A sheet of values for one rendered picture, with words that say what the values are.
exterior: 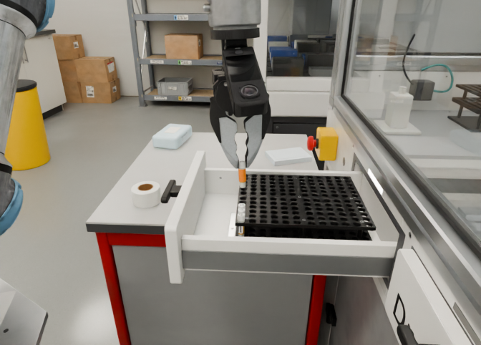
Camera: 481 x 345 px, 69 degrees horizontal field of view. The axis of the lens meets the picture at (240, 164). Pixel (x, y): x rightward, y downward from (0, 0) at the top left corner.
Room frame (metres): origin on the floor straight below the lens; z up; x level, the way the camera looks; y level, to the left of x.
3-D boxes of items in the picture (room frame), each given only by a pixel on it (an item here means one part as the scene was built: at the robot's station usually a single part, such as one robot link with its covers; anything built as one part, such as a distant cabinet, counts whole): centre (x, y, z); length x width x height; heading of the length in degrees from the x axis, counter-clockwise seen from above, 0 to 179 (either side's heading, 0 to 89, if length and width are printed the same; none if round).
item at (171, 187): (0.56, 0.12, 0.91); 0.07 x 0.04 x 0.01; 177
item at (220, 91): (0.54, 0.01, 1.13); 0.09 x 0.08 x 0.12; 8
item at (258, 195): (0.54, -0.11, 0.87); 0.22 x 0.18 x 0.06; 87
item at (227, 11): (0.54, 0.01, 1.21); 0.08 x 0.08 x 0.05
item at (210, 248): (0.54, -0.12, 0.86); 0.40 x 0.26 x 0.06; 87
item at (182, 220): (0.56, 0.09, 0.87); 0.29 x 0.02 x 0.11; 177
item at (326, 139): (0.87, -0.23, 0.88); 0.07 x 0.05 x 0.07; 177
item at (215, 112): (0.51, 0.02, 1.07); 0.05 x 0.02 x 0.09; 98
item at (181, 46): (4.52, 0.69, 0.72); 0.41 x 0.32 x 0.28; 83
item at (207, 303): (0.96, 0.05, 0.38); 0.62 x 0.58 x 0.76; 177
